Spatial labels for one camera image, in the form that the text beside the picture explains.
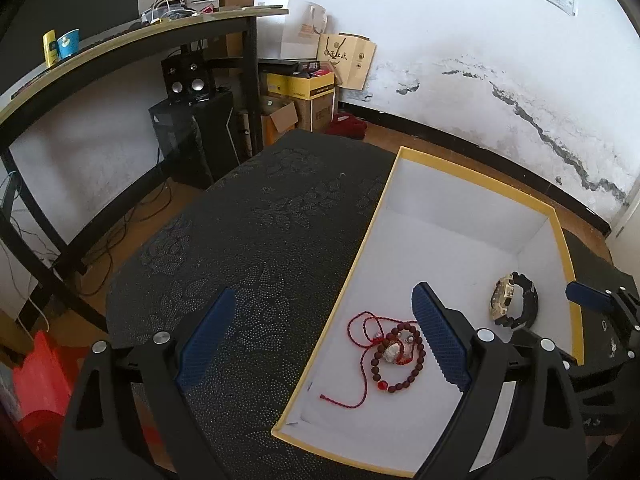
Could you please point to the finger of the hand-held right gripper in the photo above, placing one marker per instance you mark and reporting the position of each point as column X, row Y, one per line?
column 590, row 296
column 522, row 342

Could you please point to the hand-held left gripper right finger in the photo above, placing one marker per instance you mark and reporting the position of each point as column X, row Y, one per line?
column 440, row 335

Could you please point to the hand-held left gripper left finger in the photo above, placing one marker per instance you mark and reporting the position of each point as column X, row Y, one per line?
column 205, row 345

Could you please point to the black wrist watch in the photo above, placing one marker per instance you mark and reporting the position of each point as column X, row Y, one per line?
column 525, row 300

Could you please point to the yellow cardboard box white inside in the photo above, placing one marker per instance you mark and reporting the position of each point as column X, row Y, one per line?
column 450, row 240

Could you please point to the red plastic bag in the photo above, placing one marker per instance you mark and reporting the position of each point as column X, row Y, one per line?
column 42, row 390

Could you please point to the black computer tower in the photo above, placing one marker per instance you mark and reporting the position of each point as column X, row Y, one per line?
column 200, row 140

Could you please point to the open brown cardboard box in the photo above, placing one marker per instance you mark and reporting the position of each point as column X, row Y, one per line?
column 277, row 125

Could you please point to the black speaker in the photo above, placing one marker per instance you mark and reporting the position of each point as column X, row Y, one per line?
column 187, row 80

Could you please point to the yellow and black carton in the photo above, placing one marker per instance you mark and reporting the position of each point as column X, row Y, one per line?
column 290, row 85

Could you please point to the brown paper bag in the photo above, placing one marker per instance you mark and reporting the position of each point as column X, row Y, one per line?
column 350, row 62

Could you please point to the black flat box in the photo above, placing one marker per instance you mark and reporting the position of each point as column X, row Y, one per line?
column 285, row 65

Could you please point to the black desk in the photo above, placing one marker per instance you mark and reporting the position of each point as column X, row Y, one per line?
column 75, row 67

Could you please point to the white paper bag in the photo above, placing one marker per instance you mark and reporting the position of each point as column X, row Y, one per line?
column 295, row 30

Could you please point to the blue paper cup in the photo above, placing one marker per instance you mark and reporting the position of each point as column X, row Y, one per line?
column 68, row 45

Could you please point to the white flat box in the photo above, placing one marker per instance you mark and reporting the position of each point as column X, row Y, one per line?
column 255, row 2

